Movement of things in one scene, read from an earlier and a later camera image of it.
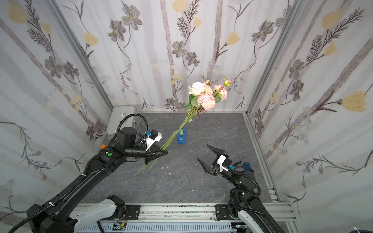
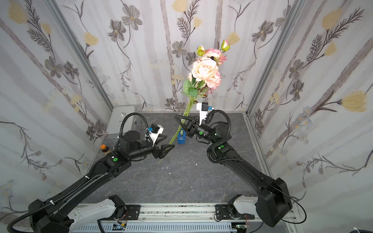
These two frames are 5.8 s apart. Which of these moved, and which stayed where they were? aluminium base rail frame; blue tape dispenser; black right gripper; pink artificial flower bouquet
Moved: black right gripper; pink artificial flower bouquet
Stayed: aluminium base rail frame; blue tape dispenser
